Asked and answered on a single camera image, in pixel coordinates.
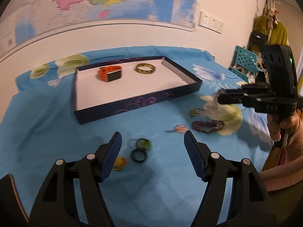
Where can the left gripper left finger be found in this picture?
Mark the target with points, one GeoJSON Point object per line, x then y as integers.
{"type": "Point", "coordinates": [55, 204]}

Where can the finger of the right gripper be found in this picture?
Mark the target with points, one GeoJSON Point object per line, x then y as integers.
{"type": "Point", "coordinates": [260, 87]}
{"type": "Point", "coordinates": [227, 99]}

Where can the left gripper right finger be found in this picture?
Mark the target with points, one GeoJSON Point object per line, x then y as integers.
{"type": "Point", "coordinates": [250, 203]}

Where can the pink hair clip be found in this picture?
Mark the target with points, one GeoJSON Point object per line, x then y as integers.
{"type": "Point", "coordinates": [178, 129]}

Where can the yellow ring ornament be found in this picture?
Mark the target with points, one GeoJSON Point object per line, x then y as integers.
{"type": "Point", "coordinates": [119, 163]}

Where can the pink sleeved right forearm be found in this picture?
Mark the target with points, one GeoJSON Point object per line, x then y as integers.
{"type": "Point", "coordinates": [290, 173]}

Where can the person's right hand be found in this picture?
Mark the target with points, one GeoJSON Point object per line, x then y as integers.
{"type": "Point", "coordinates": [291, 123]}

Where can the teal plastic basket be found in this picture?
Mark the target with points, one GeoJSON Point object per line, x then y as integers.
{"type": "Point", "coordinates": [245, 65]}

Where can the black hanging bag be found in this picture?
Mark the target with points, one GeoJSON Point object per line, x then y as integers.
{"type": "Point", "coordinates": [258, 38]}

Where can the yellow hanging coat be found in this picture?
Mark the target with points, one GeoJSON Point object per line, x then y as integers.
{"type": "Point", "coordinates": [277, 35]}

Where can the gold tortoise bangle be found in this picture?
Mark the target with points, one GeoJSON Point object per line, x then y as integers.
{"type": "Point", "coordinates": [145, 68]}

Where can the blue floral bedsheet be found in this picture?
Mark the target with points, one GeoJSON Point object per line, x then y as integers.
{"type": "Point", "coordinates": [158, 186]}

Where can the orange smart watch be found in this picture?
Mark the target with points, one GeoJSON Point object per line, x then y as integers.
{"type": "Point", "coordinates": [109, 73]}

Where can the dark blue tray box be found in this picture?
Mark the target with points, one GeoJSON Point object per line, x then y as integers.
{"type": "Point", "coordinates": [94, 99]}

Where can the white wall socket panel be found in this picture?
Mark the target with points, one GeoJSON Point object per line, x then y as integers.
{"type": "Point", "coordinates": [210, 22]}

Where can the colourful wall map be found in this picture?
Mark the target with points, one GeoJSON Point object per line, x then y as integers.
{"type": "Point", "coordinates": [23, 20]}

